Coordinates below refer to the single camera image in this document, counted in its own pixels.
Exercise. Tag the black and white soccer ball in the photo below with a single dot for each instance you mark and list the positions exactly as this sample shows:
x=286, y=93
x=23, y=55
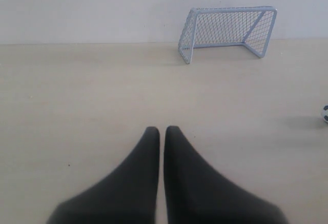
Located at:
x=324, y=113

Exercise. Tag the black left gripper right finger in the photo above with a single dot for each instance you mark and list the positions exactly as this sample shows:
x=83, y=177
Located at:
x=197, y=193

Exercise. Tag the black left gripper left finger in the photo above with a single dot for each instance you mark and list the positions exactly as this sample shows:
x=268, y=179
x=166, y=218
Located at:
x=127, y=195

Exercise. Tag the white miniature soccer goal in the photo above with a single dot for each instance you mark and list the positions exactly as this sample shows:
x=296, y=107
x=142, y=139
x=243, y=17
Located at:
x=250, y=27

